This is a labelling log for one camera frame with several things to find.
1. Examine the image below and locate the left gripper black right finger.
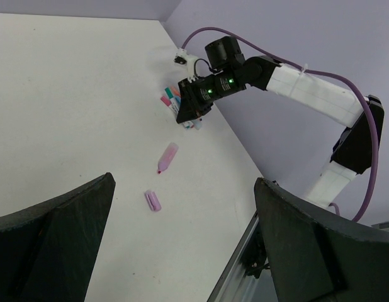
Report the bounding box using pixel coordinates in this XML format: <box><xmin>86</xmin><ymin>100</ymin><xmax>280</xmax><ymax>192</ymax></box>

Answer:
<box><xmin>254</xmin><ymin>178</ymin><xmax>389</xmax><ymax>301</ymax></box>

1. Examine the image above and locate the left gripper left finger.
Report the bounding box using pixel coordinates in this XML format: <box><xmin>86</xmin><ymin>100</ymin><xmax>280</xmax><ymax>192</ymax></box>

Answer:
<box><xmin>0</xmin><ymin>173</ymin><xmax>115</xmax><ymax>301</ymax></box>

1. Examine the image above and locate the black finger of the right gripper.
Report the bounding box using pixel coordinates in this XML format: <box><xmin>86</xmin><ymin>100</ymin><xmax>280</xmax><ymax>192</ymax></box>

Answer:
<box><xmin>176</xmin><ymin>79</ymin><xmax>213</xmax><ymax>123</ymax></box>

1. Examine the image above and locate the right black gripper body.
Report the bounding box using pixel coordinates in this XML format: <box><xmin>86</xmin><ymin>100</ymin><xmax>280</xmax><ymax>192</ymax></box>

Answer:
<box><xmin>178</xmin><ymin>74</ymin><xmax>245</xmax><ymax>110</ymax></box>

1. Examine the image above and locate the white thin pen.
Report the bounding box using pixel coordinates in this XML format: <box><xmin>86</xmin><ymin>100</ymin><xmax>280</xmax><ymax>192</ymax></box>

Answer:
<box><xmin>160</xmin><ymin>96</ymin><xmax>179</xmax><ymax>116</ymax></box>

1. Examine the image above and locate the light blue highlighter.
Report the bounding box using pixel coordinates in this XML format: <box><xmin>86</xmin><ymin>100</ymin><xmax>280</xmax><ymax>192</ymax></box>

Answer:
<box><xmin>182</xmin><ymin>119</ymin><xmax>202</xmax><ymax>130</ymax></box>

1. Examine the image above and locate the pink highlighter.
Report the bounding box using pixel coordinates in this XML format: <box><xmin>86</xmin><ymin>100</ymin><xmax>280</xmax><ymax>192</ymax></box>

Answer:
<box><xmin>157</xmin><ymin>142</ymin><xmax>179</xmax><ymax>174</ymax></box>

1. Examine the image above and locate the purple marker cap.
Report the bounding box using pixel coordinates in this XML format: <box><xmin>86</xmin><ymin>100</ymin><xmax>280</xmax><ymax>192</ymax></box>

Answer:
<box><xmin>144</xmin><ymin>190</ymin><xmax>162</xmax><ymax>212</ymax></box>

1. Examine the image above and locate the orange pen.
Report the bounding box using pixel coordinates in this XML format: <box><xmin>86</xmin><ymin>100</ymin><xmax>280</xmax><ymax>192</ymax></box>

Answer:
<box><xmin>169</xmin><ymin>86</ymin><xmax>181</xmax><ymax>97</ymax></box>

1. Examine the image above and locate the teal thin pen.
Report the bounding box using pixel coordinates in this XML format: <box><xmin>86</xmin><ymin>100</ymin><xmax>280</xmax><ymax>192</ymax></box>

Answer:
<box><xmin>164</xmin><ymin>87</ymin><xmax>178</xmax><ymax>98</ymax></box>

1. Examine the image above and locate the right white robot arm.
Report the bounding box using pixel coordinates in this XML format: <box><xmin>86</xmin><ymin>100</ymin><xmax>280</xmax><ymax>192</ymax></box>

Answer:
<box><xmin>174</xmin><ymin>36</ymin><xmax>372</xmax><ymax>208</ymax></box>

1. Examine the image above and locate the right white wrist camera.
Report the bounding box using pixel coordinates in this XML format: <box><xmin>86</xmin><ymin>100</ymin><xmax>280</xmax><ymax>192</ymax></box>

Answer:
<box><xmin>174</xmin><ymin>48</ymin><xmax>200</xmax><ymax>82</ymax></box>

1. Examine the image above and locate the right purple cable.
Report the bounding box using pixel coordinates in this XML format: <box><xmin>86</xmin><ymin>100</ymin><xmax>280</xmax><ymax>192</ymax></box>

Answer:
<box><xmin>183</xmin><ymin>26</ymin><xmax>380</xmax><ymax>222</ymax></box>

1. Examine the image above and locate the aluminium rail frame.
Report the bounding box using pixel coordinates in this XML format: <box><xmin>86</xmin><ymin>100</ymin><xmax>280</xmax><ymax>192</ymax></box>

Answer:
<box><xmin>208</xmin><ymin>214</ymin><xmax>278</xmax><ymax>301</ymax></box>

